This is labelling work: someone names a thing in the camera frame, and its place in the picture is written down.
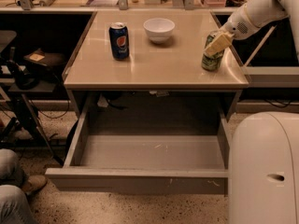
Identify black bag with note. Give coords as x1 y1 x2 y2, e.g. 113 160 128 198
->
23 49 67 75

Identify tan shoe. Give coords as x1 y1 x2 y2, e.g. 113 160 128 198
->
21 175 48 194

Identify white stick with cork tip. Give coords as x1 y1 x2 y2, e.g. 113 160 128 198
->
243 25 276 67

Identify grey cabinet with tan top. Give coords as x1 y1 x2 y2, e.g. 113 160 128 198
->
64 8 249 114

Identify black side stand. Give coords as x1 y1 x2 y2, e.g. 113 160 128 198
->
1 47 64 165

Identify person's legs in jeans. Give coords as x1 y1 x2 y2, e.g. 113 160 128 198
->
0 149 38 224

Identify open grey top drawer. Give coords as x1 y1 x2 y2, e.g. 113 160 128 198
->
46 93 229 194

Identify blue Pepsi can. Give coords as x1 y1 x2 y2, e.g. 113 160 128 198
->
108 22 130 60

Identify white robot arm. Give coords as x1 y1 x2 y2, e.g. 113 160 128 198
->
204 0 299 224

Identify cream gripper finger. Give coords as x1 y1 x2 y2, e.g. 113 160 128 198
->
204 31 234 55

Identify green soda can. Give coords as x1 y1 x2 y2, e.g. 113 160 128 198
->
202 31 224 72

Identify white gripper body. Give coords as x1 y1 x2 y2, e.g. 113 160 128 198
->
222 14 259 40

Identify white ceramic bowl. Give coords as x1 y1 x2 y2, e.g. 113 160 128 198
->
143 18 176 44

